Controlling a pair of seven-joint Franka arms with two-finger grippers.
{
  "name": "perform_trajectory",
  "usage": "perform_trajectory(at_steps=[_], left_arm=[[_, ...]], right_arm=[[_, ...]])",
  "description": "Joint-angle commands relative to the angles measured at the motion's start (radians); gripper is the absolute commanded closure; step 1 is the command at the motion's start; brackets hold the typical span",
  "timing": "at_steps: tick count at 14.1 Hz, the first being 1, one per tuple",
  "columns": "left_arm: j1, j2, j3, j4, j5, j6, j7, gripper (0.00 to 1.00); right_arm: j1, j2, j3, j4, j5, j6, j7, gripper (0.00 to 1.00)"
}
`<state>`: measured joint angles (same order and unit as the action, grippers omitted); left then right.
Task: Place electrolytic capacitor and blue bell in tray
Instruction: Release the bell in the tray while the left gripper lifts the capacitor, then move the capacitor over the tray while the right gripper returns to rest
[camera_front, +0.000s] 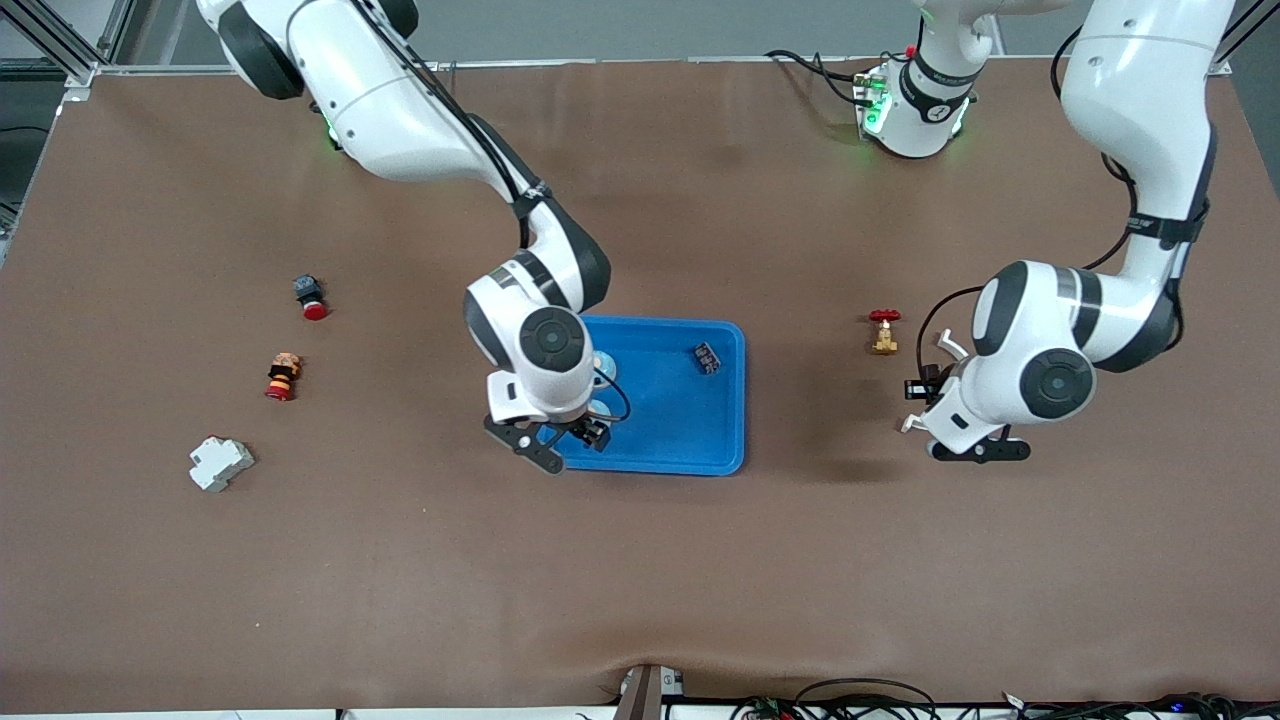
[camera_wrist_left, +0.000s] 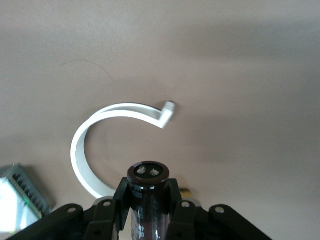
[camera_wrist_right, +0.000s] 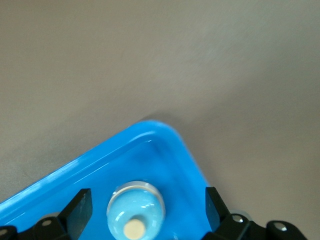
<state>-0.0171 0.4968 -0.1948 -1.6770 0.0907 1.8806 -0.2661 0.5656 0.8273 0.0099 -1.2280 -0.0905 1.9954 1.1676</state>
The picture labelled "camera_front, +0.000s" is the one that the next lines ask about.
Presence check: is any brown table cover mat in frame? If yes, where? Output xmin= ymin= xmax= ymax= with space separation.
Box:
xmin=0 ymin=55 xmax=1280 ymax=713

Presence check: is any black base cable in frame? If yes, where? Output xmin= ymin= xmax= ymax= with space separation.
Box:
xmin=765 ymin=48 xmax=863 ymax=106

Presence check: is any white curved plastic bracket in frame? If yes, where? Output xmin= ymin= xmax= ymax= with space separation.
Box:
xmin=900 ymin=329 xmax=973 ymax=434

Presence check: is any black looped cable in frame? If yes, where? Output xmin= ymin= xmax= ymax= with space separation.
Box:
xmin=795 ymin=678 xmax=941 ymax=720

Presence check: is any red yellow stacked push button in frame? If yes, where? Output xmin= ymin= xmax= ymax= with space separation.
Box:
xmin=264 ymin=352 xmax=303 ymax=402

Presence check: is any blue plastic tray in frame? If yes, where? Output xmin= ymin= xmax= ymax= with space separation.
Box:
xmin=537 ymin=315 xmax=747 ymax=477

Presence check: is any white circuit breaker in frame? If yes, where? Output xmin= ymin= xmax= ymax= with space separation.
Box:
xmin=188 ymin=436 xmax=256 ymax=493

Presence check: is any dark wire bundle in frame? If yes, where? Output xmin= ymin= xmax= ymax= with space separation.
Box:
xmin=1000 ymin=690 xmax=1280 ymax=720

